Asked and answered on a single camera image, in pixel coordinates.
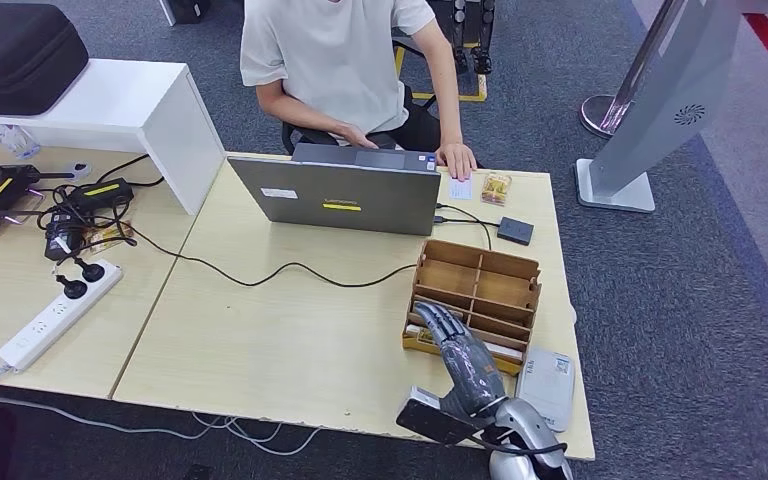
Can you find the person's left hand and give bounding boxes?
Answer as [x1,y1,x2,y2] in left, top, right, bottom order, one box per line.
[435,137,479,183]

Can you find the person's right hand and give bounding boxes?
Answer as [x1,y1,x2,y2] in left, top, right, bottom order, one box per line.
[334,124,380,151]

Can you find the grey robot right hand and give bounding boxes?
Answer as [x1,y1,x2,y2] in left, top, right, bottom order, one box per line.
[413,301,510,420]

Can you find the wooden card organizer box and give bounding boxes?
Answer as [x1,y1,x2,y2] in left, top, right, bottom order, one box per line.
[402,239,542,378]

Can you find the person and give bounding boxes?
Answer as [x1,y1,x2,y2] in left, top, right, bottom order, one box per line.
[240,0,479,183]

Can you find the grey card reader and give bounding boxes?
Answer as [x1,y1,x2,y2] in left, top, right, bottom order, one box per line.
[515,346,576,433]

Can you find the clear packet of gold cards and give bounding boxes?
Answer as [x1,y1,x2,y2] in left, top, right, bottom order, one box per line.
[480,172,513,207]

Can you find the grey laptop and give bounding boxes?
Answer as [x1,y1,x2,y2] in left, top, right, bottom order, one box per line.
[227,142,442,237]

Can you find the small black square box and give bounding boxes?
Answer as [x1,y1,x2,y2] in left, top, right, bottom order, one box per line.
[496,216,536,247]

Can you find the black equipment box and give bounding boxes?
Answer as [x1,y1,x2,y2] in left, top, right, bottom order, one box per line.
[157,0,213,28]

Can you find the grey kiosk stand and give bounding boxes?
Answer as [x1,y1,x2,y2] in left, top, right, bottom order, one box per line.
[574,0,768,214]

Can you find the white desk shelf riser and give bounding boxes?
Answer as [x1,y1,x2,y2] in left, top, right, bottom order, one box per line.
[0,59,226,217]

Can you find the black adapter with yellow sticker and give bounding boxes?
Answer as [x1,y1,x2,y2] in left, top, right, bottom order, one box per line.
[67,176,135,211]

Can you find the gold printed packet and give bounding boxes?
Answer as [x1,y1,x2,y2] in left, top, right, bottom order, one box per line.
[81,221,135,256]

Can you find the black round plug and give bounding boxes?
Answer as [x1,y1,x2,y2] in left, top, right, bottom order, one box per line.
[74,255,106,284]
[55,274,90,300]

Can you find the black power adapter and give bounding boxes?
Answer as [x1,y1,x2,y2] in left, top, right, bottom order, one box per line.
[44,210,86,262]

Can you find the clear plastic bag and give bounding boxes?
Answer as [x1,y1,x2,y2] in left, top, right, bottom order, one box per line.
[0,123,43,161]

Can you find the black case with yellow strip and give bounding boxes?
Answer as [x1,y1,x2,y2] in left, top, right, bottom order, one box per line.
[0,3,90,117]

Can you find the white power strip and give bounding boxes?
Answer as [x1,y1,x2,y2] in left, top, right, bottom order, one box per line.
[0,258,124,371]

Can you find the short black USB cable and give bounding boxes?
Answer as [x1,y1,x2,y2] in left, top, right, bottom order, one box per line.
[432,215,500,229]

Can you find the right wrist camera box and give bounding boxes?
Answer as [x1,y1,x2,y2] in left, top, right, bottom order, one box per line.
[395,387,485,446]

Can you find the black laptop power cable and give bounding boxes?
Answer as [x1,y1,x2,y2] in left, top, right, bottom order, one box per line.
[114,202,494,290]

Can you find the chrome stanchion post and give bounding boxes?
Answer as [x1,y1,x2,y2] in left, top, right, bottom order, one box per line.
[579,0,687,140]

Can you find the black adapter cable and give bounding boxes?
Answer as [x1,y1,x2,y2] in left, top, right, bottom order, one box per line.
[93,153,166,190]

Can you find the white power strip cable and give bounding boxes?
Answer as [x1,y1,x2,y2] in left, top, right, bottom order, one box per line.
[0,364,324,458]

